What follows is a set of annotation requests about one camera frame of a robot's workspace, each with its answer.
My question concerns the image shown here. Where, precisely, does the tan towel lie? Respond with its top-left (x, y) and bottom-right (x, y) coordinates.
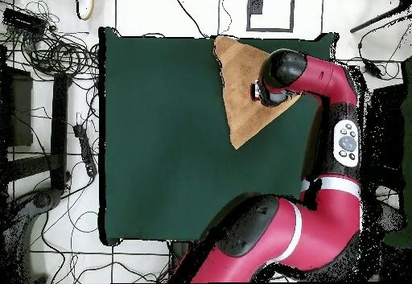
top-left (212, 35), bottom-right (302, 150)

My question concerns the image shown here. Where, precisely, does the black flat panel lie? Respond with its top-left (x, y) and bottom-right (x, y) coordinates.
top-left (369, 84), bottom-right (407, 169)
top-left (0, 66), bottom-right (34, 148)

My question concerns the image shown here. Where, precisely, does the dark green table cloth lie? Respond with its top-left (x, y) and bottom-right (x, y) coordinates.
top-left (97, 26), bottom-right (340, 246)

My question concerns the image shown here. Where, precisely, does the black power adapter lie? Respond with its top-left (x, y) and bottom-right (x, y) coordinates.
top-left (363, 60), bottom-right (384, 79)

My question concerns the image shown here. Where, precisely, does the black rod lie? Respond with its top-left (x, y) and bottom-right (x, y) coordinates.
top-left (349, 6), bottom-right (403, 34)

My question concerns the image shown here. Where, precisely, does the black stand crossbar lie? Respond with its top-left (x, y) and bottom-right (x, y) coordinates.
top-left (369, 163), bottom-right (403, 191)
top-left (6, 154), bottom-right (54, 182)

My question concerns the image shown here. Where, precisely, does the black power strip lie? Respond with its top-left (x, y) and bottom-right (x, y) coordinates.
top-left (72, 123), bottom-right (98, 179)

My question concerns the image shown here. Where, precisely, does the grey stand base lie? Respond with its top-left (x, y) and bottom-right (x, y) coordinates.
top-left (369, 200), bottom-right (407, 233)
top-left (0, 187), bottom-right (64, 284)

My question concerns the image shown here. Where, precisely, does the white round object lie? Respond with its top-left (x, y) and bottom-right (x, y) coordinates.
top-left (74, 0), bottom-right (95, 21)

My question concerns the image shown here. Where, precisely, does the black electronics box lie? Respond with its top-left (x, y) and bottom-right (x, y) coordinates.
top-left (2, 7), bottom-right (47, 35)

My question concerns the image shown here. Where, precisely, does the grey square tape frame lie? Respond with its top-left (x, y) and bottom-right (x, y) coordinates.
top-left (246, 0), bottom-right (295, 33)

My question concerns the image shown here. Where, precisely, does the black stand post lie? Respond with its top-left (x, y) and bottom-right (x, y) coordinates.
top-left (50, 72), bottom-right (70, 191)

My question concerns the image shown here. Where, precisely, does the tangle of black cables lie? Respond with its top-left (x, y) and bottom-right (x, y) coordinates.
top-left (6, 2), bottom-right (100, 80)

